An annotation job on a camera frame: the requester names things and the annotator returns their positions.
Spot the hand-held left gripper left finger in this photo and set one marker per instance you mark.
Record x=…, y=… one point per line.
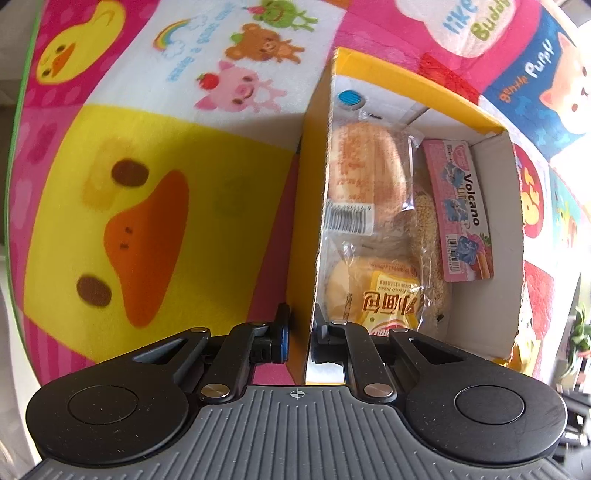
x=284, y=334

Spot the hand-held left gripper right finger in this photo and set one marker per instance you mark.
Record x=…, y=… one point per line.
x=318, y=344

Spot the bread packet with yellow label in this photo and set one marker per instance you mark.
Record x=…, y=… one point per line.
x=351, y=277

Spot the yellow cardboard box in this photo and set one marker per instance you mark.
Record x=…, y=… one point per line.
x=309, y=207

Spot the sesame bar packet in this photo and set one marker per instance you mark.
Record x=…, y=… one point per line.
x=427, y=230

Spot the bread packet with red print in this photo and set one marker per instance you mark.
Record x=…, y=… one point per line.
x=360, y=161

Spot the pink wafer box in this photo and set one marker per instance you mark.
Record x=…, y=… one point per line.
x=457, y=207

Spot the colourful cartoon play mat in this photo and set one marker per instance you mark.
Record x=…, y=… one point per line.
x=138, y=184

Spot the green houseplant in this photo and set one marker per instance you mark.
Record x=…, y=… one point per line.
x=581, y=332

